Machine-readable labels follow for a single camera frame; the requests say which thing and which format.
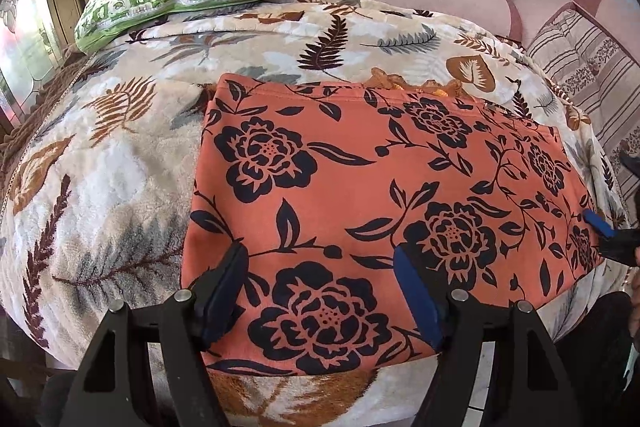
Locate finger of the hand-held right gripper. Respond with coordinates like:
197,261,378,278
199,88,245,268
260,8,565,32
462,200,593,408
582,209,640,265

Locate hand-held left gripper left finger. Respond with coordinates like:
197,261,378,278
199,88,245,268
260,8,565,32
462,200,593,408
59,243,251,427

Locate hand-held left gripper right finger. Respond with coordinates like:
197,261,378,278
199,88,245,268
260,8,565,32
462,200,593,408
392,246,576,427

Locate orange floral shirt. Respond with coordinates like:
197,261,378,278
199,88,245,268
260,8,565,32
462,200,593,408
181,68,608,378

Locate person's dark pants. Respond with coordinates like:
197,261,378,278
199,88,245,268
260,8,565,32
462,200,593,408
575,289,640,413

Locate striped pink cushion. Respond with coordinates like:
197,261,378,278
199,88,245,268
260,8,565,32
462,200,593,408
525,2,640,202

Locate leaf print fleece blanket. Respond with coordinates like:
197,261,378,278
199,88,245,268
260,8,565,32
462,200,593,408
0,0,636,427

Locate brown crochet bedspread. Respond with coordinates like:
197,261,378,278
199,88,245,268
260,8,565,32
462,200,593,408
0,52,91,208

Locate stained glass window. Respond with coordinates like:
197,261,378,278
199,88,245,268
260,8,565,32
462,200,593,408
0,0,66,108

